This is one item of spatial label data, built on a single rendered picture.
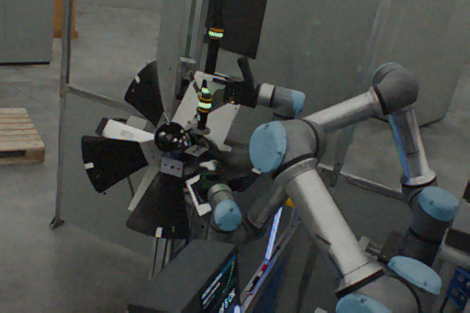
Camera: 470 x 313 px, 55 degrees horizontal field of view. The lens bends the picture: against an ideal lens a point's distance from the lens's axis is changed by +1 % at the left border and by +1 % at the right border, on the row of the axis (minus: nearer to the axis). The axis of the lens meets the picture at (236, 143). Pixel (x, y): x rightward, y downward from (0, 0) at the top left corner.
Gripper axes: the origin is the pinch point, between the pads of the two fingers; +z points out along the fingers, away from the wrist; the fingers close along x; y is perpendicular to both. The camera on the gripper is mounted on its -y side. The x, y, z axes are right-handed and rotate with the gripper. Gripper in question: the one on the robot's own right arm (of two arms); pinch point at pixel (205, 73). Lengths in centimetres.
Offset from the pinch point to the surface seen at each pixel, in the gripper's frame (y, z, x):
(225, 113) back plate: 22.6, -2.8, 33.4
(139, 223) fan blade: 50, 8, -23
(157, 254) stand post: 86, 11, 10
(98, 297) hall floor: 147, 50, 39
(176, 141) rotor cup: 25.5, 5.1, -4.4
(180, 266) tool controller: 23, -21, -74
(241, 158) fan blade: 26.9, -18.7, -0.2
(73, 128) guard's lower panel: 74, 101, 90
